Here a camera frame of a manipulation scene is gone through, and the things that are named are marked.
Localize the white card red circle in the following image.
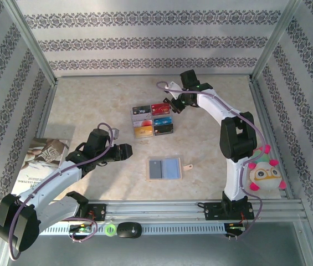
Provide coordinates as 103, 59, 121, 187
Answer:
130, 115, 153, 127

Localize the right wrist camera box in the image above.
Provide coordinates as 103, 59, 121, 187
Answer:
163, 81, 179, 92

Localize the green tape ring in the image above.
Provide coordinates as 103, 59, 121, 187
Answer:
105, 223, 117, 237

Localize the dark grey card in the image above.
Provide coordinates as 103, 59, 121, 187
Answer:
148, 160, 165, 180

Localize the black computer mouse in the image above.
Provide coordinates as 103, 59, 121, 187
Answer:
116, 222, 142, 238

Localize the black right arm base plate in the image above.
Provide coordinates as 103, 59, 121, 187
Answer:
203, 202, 255, 221

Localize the orange gold card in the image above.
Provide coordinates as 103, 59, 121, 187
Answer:
134, 126, 154, 139

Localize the aluminium table side rail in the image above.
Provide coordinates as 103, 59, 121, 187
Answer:
35, 80, 59, 139
249, 77, 295, 200

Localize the aluminium mounting rail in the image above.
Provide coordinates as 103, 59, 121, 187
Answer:
5, 199, 304, 223

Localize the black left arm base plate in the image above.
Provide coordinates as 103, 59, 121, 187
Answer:
73, 203, 107, 222

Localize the pink green plush toy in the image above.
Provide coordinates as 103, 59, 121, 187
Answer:
246, 144, 288, 192

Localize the black Vip card white print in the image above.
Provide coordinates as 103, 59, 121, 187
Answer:
132, 105, 151, 116

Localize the black card orange mark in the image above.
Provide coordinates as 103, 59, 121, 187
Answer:
153, 123, 175, 136

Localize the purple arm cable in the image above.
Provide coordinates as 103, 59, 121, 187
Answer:
156, 80, 268, 239
8, 123, 115, 261

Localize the red VIP card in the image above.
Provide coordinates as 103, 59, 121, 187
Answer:
151, 103, 171, 116

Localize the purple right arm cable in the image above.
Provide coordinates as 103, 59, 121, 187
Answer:
156, 80, 268, 239

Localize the book with photo cover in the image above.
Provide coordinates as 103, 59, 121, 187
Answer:
11, 137, 73, 202

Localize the beige leather card holder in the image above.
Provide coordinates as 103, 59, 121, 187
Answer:
146, 157, 194, 182

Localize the blue VIP card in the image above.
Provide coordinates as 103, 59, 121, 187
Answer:
153, 116, 173, 126

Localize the small circuit board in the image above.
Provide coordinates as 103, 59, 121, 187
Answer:
225, 223, 248, 233
69, 224, 95, 236

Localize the aluminium frame corner post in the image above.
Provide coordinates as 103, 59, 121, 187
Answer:
250, 0, 304, 84
1, 0, 58, 85

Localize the perforated grey cable duct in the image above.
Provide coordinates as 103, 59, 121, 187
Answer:
38, 223, 226, 236

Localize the clear acrylic card stand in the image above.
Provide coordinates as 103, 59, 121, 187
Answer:
129, 102, 175, 139

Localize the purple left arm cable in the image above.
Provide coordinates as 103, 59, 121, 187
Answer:
8, 123, 115, 261

